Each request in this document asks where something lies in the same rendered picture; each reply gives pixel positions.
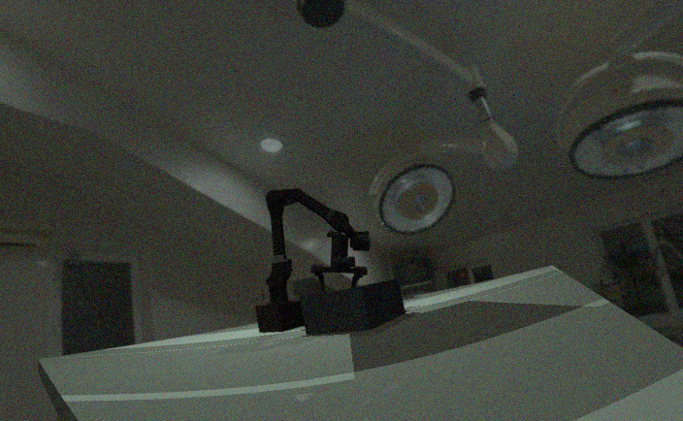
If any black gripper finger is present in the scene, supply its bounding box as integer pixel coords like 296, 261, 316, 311
316, 275, 325, 293
351, 275, 363, 287

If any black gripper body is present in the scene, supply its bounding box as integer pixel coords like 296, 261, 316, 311
310, 249, 368, 275

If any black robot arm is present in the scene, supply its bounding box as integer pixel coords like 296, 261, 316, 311
266, 188, 371, 305

